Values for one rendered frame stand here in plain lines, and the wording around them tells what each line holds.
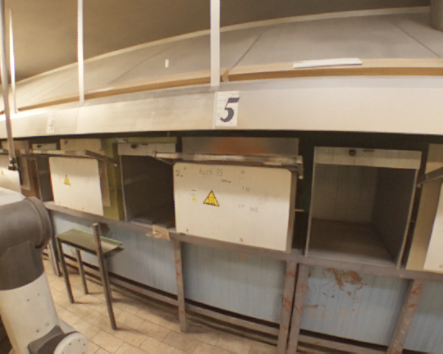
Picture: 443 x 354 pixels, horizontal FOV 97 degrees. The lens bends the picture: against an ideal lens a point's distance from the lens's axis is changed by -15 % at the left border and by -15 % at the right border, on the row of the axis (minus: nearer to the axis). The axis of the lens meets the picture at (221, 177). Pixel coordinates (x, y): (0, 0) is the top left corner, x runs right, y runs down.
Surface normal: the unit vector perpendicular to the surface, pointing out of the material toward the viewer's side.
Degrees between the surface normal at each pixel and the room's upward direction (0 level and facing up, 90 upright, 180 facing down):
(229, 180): 90
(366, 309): 90
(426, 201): 90
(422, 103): 80
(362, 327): 90
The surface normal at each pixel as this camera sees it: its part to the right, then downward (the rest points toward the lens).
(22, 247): 0.91, 0.07
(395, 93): -0.37, 0.00
